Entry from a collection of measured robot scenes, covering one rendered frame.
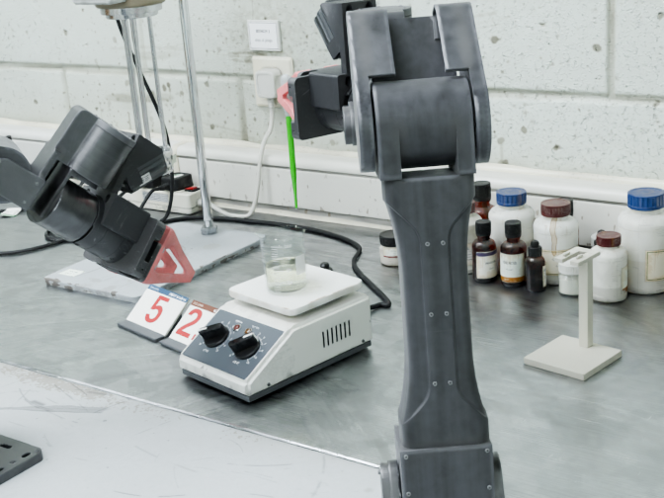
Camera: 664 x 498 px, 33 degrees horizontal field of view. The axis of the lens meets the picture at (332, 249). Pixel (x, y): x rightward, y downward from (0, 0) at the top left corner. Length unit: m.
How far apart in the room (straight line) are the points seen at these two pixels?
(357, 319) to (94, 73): 1.04
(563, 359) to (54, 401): 0.58
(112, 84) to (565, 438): 1.30
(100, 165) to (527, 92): 0.74
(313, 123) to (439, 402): 0.45
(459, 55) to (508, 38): 0.88
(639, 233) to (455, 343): 0.72
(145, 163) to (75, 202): 0.10
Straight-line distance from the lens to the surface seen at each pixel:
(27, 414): 1.32
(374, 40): 0.81
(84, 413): 1.30
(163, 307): 1.50
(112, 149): 1.17
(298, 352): 1.28
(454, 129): 0.77
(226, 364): 1.28
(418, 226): 0.78
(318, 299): 1.29
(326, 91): 1.14
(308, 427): 1.20
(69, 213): 1.17
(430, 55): 0.85
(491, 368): 1.31
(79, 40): 2.23
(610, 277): 1.47
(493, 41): 1.69
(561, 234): 1.52
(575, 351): 1.33
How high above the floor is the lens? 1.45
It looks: 19 degrees down
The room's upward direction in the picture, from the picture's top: 5 degrees counter-clockwise
